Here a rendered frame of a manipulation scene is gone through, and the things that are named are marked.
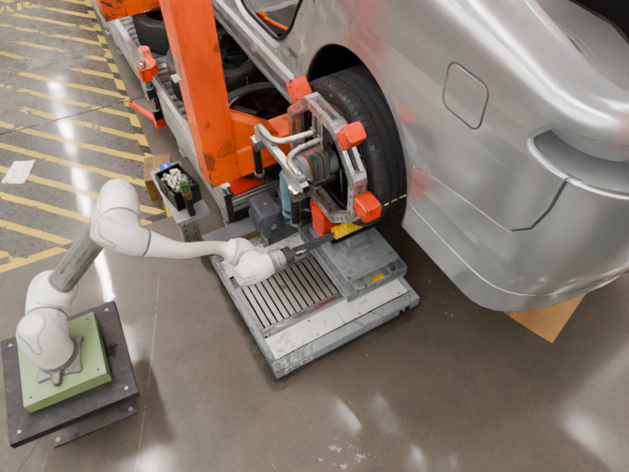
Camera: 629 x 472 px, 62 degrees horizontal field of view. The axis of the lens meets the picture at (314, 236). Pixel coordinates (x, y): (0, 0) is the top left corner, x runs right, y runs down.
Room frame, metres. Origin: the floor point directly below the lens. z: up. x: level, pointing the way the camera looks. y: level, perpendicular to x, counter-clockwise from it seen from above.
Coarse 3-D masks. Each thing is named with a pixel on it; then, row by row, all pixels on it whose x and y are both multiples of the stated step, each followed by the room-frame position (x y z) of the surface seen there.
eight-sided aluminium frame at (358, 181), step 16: (304, 96) 1.77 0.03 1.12; (320, 96) 1.77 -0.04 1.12; (288, 112) 1.90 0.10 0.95; (320, 112) 1.66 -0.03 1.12; (336, 112) 1.66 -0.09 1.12; (336, 128) 1.58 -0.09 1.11; (336, 144) 1.56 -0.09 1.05; (352, 160) 1.53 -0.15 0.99; (352, 176) 1.46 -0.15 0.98; (320, 192) 1.75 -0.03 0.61; (352, 192) 1.45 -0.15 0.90; (320, 208) 1.67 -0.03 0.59; (336, 208) 1.63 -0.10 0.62; (352, 208) 1.44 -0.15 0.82
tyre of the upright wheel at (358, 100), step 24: (336, 72) 1.91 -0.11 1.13; (360, 72) 1.85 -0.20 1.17; (336, 96) 1.72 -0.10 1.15; (360, 96) 1.69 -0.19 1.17; (384, 96) 1.70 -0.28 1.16; (360, 120) 1.59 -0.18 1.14; (384, 120) 1.61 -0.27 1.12; (360, 144) 1.56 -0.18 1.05; (384, 144) 1.53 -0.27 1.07; (384, 168) 1.48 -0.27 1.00; (384, 192) 1.44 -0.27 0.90; (384, 216) 1.48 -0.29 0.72
